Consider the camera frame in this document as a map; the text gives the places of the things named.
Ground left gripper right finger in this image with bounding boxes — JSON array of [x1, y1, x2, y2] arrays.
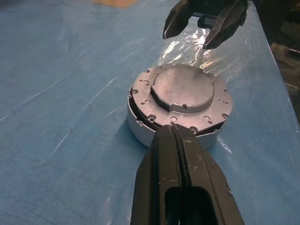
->
[[173, 124, 246, 225]]

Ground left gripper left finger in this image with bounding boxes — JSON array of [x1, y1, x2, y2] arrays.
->
[[130, 124, 188, 225]]

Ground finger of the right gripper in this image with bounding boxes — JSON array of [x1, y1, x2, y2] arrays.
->
[[202, 0, 249, 50], [162, 0, 195, 40]]

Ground round grey motor lid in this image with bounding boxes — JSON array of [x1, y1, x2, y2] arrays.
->
[[130, 63, 234, 136]]

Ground round grey motor housing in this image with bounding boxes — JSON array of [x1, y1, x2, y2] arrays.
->
[[127, 89, 222, 150]]

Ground brown cardboard sheet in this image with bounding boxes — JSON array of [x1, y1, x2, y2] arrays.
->
[[90, 0, 136, 9]]

